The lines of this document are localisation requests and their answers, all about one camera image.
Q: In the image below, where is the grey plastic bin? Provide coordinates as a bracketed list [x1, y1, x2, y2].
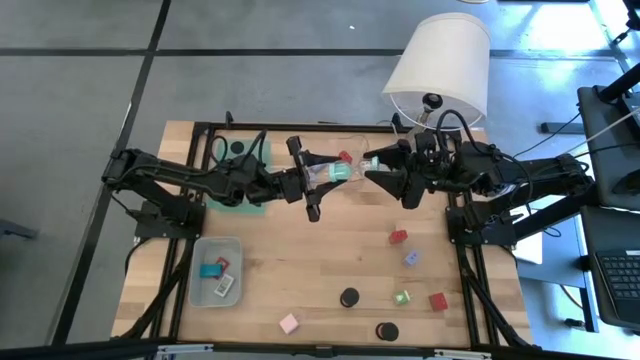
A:
[188, 235, 246, 309]

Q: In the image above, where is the black aluminium table frame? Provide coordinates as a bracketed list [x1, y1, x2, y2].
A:
[110, 118, 535, 351]

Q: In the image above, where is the black laptop keyboard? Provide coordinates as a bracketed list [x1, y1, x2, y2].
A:
[593, 248, 640, 329]

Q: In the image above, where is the black crossbeam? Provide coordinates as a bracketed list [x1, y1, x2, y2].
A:
[0, 337, 640, 360]

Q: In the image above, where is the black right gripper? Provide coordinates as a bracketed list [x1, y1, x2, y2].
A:
[363, 132, 446, 210]

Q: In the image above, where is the black side desk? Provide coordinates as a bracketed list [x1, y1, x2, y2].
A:
[576, 83, 640, 212]

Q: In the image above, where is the white paper sheet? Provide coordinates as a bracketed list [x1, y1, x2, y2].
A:
[508, 230, 545, 266]

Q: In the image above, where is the white sand timer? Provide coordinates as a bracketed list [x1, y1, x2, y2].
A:
[375, 321, 401, 343]

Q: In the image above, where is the black foot bar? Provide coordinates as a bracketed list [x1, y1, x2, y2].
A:
[538, 120, 587, 136]

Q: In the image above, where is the teal plastic tray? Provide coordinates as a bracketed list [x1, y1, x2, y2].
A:
[205, 137, 275, 218]

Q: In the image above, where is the table lamp white shade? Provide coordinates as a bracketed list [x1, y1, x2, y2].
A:
[381, 11, 493, 133]

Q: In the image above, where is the black stand bar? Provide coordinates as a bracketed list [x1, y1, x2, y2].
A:
[597, 60, 640, 105]

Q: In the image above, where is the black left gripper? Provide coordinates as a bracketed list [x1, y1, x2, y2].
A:
[272, 135, 354, 223]

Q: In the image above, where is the small white box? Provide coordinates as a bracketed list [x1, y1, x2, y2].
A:
[213, 273, 236, 299]

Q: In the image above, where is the black laptop desk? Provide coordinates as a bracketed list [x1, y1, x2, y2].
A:
[579, 204, 640, 334]

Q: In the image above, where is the black computer mouse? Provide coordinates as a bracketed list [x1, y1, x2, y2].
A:
[612, 168, 640, 197]

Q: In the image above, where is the grey chair base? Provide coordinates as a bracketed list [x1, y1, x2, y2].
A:
[0, 217, 40, 241]

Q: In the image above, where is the black tripod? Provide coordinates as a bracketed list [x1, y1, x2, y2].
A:
[610, 0, 640, 47]

